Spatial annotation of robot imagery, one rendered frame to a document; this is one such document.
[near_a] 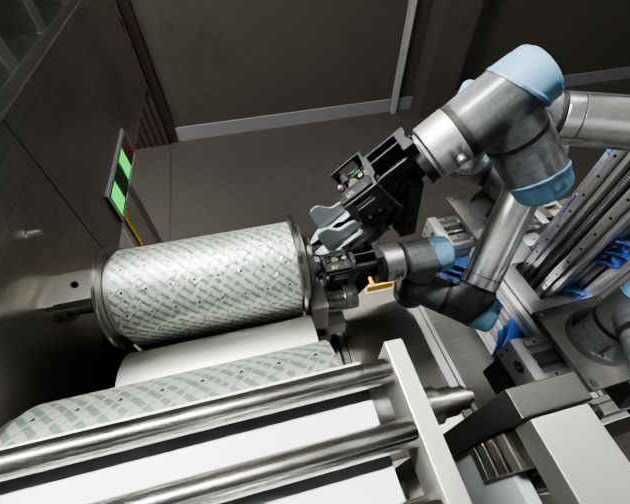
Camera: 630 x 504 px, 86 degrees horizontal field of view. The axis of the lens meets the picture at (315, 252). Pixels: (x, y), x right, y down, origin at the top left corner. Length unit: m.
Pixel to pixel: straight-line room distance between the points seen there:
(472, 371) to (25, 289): 1.54
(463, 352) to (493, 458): 1.40
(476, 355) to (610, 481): 1.47
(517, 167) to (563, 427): 0.32
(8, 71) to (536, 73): 0.65
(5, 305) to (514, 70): 0.60
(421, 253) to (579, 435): 0.48
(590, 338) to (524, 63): 0.79
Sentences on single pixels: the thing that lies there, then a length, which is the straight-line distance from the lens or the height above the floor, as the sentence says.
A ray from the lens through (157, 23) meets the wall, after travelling 2.95.
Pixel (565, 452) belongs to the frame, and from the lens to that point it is 0.26.
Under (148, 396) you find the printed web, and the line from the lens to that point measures 0.29.
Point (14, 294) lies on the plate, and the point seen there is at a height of 1.33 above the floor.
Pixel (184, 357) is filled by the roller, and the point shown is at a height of 1.23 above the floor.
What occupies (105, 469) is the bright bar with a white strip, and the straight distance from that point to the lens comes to 0.25.
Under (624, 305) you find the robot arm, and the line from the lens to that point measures 1.02.
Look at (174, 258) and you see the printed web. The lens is 0.47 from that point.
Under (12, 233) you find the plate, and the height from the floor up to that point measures 1.36.
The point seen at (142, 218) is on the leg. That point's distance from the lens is 1.50.
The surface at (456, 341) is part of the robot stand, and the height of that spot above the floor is 0.21.
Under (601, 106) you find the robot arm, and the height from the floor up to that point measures 1.42.
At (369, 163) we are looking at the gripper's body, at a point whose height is 1.40.
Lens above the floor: 1.65
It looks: 51 degrees down
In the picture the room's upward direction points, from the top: straight up
